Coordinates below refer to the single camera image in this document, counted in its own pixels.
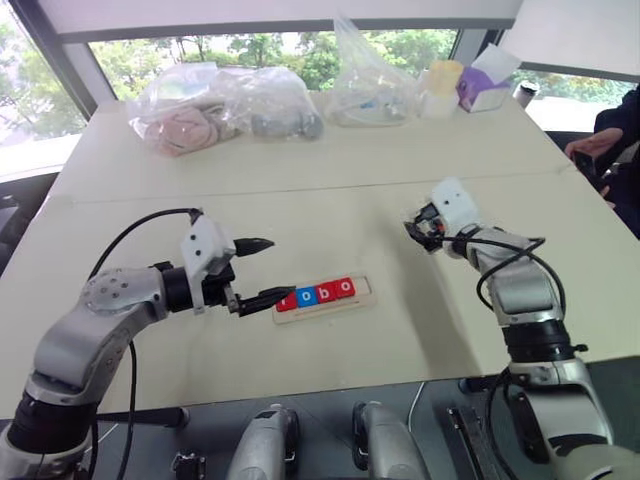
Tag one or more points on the plastic bag with pink cloth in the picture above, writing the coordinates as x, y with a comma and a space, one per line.
180, 122

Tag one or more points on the clear plastic bag with items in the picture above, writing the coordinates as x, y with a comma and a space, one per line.
367, 90

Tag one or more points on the dark tumbler with silver lid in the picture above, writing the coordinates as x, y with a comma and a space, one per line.
527, 95

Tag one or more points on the red letter r tile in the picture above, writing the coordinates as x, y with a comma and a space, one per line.
286, 306

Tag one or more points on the black metal frame rail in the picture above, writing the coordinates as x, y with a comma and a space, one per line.
470, 445

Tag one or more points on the person in dark clothes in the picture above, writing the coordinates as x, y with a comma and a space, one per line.
625, 115

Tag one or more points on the black office chair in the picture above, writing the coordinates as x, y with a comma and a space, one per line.
10, 230

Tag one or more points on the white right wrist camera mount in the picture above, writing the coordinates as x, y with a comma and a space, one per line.
455, 202

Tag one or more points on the yellow and white plastic cup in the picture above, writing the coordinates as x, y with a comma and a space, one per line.
440, 90

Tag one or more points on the red letter o tile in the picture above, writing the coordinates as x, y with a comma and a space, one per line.
345, 288

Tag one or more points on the red letter b tile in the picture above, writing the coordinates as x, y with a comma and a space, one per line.
326, 293

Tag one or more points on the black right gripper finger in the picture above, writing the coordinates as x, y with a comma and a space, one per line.
431, 246
412, 231

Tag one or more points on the white roller blind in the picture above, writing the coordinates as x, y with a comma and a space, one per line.
280, 15
580, 30

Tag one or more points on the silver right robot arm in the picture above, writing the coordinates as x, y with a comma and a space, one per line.
525, 290

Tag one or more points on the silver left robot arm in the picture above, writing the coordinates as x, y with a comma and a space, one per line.
100, 320

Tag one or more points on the blue letter o tile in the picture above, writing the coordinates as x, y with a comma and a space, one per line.
306, 298

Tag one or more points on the black phone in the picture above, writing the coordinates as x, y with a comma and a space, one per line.
584, 162

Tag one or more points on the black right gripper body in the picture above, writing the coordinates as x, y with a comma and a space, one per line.
431, 222

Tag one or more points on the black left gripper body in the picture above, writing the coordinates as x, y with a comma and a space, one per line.
217, 290

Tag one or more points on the person's bare hand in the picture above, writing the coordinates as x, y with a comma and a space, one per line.
597, 142

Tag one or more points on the grey rounded robot leg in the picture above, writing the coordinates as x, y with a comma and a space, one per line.
387, 445
265, 445

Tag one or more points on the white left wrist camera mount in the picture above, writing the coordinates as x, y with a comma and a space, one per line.
202, 242

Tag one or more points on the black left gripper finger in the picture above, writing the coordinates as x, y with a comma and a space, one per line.
255, 246
267, 299

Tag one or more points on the plastic bag with grey plush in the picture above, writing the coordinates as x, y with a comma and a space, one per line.
280, 107

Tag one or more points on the small black clamp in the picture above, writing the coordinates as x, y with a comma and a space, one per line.
189, 465

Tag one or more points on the black table frame bar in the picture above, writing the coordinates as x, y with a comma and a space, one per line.
150, 417
480, 385

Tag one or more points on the purple tissue box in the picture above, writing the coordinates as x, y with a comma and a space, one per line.
477, 90

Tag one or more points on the wooden letter tile tray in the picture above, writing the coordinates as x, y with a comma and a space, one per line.
365, 295

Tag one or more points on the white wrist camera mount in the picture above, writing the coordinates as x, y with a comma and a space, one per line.
455, 202
202, 242

